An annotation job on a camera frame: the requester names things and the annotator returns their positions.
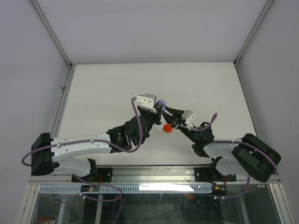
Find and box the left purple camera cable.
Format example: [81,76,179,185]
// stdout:
[21,97,143,167]

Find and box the white slotted cable duct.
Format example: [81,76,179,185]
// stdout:
[39,183,212,194]

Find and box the purple earbud charging case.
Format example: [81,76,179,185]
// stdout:
[157,99,166,111]

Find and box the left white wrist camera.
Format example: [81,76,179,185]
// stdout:
[135,93,157,113]

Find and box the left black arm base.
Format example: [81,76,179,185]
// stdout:
[81,167,113,183]

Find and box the aluminium mounting rail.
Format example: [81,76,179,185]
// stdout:
[29,165,281,185]

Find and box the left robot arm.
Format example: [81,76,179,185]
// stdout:
[21,103,163,181]

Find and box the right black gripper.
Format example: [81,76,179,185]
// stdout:
[161,105,198,143]

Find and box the white earbud charging case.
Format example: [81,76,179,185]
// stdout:
[155,125,163,131]

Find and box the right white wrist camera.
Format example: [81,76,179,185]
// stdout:
[181,110,196,128]

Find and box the orange earbud charging case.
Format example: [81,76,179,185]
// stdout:
[163,124,172,133]

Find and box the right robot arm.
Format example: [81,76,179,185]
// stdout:
[162,106,281,182]

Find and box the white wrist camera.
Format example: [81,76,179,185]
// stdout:
[135,93,157,113]
[181,110,196,128]

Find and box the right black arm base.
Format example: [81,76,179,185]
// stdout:
[193,167,236,184]

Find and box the purple cable under rail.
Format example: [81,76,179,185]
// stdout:
[50,175,124,224]

